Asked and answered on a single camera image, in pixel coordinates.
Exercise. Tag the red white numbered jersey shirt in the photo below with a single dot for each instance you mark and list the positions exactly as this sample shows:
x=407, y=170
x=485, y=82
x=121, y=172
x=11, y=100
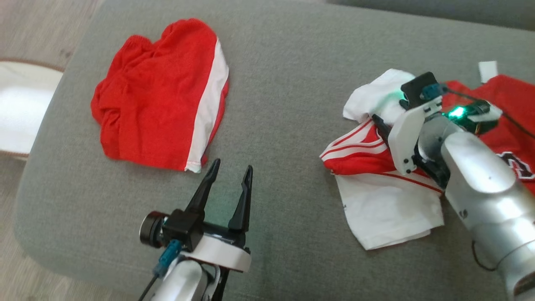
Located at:
x=388, y=209

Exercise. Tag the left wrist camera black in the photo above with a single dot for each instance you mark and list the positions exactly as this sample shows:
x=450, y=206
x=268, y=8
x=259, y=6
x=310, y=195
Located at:
x=184, y=228

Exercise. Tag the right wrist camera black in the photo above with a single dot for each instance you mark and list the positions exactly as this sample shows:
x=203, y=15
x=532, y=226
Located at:
x=418, y=90

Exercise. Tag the large grey sofa seat cushion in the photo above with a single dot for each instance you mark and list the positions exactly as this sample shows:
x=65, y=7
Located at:
x=284, y=104

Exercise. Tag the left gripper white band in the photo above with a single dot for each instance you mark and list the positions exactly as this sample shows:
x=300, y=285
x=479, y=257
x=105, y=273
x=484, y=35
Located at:
x=225, y=251

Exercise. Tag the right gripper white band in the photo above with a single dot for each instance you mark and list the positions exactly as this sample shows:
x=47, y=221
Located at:
x=403, y=142

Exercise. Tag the white basket with brown rim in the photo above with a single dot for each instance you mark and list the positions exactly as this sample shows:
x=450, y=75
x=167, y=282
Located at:
x=21, y=108

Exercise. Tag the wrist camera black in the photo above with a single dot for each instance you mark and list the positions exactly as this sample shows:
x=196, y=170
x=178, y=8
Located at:
x=418, y=90
x=184, y=228

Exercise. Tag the red shorts with white stripe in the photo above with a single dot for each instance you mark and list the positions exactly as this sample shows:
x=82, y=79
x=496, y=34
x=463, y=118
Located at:
x=159, y=104

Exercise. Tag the medium grey sofa seat cushion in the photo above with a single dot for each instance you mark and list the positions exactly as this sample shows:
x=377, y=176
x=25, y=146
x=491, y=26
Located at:
x=459, y=10

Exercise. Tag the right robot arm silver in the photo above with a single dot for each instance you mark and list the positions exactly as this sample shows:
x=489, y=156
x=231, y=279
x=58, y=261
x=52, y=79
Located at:
x=480, y=175

